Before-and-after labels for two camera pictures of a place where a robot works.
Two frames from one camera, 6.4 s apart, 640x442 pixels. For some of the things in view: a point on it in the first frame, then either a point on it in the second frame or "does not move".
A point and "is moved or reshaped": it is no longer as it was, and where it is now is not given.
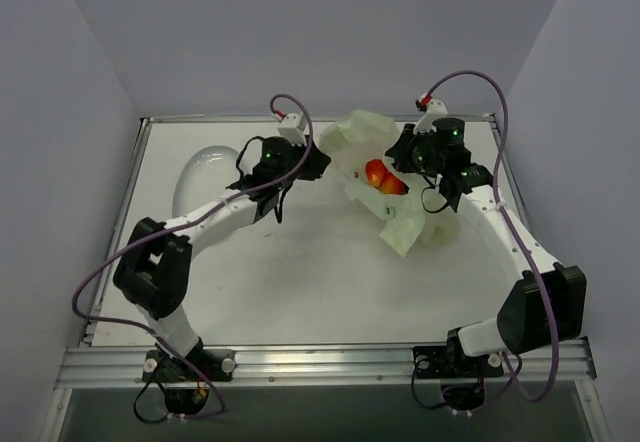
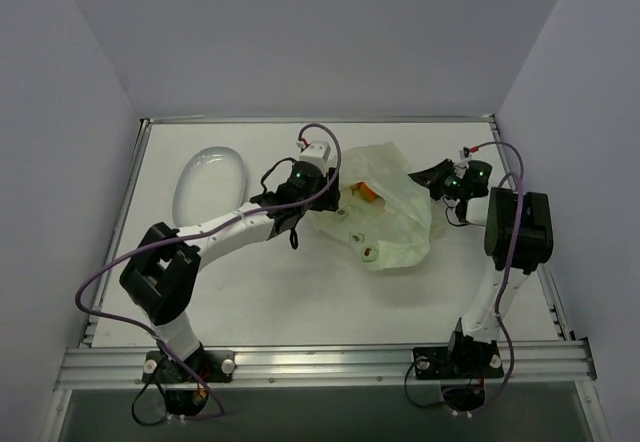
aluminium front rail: [123, 366] does not move
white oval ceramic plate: [204, 177] does not move
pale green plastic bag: [351, 141] is moved or reshaped
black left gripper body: [310, 163] -> [329, 197]
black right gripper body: [400, 149] -> [436, 178]
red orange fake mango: [393, 185] -> [366, 192]
